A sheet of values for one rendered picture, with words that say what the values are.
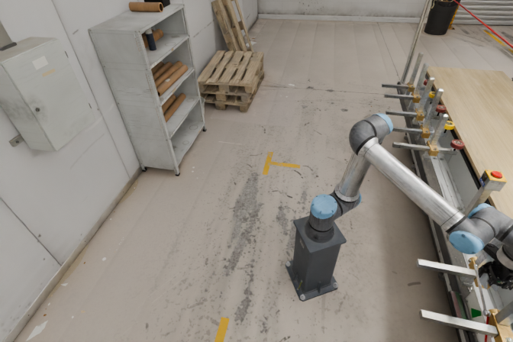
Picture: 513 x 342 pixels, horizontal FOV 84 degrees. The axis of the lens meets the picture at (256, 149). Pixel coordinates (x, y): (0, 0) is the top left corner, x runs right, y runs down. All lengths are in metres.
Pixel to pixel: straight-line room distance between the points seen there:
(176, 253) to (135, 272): 0.34
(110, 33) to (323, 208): 2.07
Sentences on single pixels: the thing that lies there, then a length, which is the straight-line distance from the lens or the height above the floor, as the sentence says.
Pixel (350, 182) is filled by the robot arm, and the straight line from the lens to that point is 1.71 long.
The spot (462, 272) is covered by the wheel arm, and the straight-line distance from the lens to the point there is 1.77.
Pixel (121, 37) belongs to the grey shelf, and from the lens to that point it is 2.63.
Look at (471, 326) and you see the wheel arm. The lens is 1.64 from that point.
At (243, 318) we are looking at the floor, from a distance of 2.34.
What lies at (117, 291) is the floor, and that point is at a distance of 2.66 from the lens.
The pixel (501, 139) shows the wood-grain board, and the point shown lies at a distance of 2.71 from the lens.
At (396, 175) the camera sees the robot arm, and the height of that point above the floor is 1.37.
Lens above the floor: 2.19
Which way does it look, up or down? 39 degrees down
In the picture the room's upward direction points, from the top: 2 degrees counter-clockwise
